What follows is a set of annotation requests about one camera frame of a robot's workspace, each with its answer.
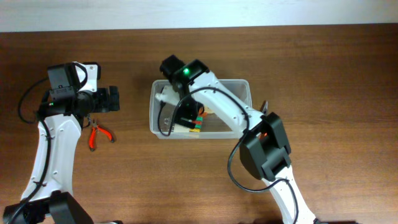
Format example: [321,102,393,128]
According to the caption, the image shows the screwdriver set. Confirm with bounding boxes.
[173,116,203,133]

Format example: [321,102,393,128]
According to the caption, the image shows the clear plastic container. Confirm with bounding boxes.
[149,79,252,139]

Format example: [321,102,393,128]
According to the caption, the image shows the orange black long-nose pliers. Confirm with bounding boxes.
[261,100,268,114]

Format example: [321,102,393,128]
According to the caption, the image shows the small red diagonal cutters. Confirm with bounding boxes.
[89,120,115,152]

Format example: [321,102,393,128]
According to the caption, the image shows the orange scraper wooden handle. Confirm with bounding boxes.
[198,106,214,118]

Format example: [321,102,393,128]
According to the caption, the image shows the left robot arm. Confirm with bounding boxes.
[3,62,120,223]

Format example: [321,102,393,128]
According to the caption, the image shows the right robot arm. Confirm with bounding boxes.
[157,55,320,223]

